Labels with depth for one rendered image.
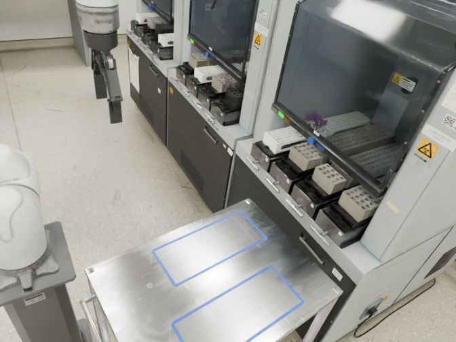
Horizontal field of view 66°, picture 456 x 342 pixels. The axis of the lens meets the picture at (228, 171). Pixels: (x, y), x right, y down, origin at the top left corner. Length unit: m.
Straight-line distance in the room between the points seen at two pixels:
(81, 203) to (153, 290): 1.50
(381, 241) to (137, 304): 0.83
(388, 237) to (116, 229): 1.56
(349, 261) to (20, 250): 1.05
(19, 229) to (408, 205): 1.13
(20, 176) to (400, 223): 1.20
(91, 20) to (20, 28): 3.84
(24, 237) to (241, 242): 0.63
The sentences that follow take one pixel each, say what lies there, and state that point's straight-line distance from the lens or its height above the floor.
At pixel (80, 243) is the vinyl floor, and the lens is 2.24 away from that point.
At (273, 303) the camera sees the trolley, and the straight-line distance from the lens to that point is 1.04.
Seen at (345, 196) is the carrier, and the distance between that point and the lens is 1.35.
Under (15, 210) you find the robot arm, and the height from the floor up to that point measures 0.96.
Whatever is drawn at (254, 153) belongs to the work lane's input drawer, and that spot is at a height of 0.76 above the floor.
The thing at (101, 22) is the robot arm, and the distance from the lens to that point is 0.88.
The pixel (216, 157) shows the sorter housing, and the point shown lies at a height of 0.52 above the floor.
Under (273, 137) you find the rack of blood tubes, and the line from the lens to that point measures 1.57.
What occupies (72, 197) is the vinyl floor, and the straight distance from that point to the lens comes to 2.51.
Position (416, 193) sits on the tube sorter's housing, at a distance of 1.19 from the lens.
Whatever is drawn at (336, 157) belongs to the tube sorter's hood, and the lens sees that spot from 1.32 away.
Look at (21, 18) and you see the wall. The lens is 4.67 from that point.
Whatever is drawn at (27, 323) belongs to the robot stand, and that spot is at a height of 0.49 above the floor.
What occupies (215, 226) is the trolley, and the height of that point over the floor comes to 0.82.
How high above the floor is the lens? 1.70
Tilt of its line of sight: 39 degrees down
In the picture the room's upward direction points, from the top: 9 degrees clockwise
